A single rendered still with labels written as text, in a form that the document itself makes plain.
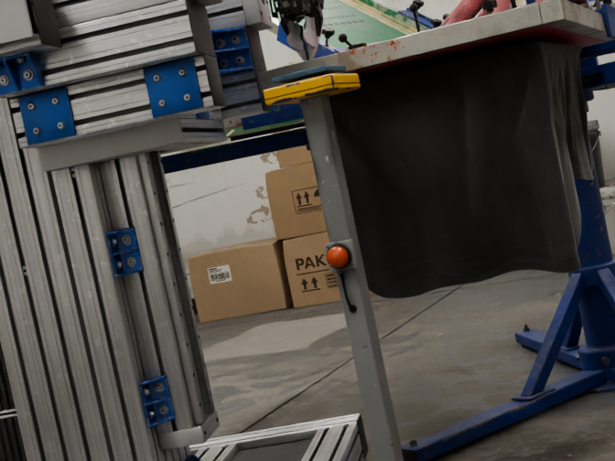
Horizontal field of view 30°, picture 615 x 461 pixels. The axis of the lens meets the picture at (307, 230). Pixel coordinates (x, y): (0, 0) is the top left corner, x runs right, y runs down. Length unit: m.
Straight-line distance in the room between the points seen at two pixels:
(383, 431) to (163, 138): 0.65
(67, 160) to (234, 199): 5.45
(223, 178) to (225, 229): 0.33
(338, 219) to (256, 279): 5.07
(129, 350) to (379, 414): 0.50
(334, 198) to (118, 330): 0.51
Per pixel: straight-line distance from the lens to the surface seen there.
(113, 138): 2.11
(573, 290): 3.45
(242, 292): 7.07
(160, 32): 1.95
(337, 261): 1.93
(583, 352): 3.54
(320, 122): 1.96
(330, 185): 1.96
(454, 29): 2.09
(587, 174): 2.43
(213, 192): 7.61
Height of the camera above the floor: 0.81
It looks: 3 degrees down
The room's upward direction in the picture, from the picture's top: 12 degrees counter-clockwise
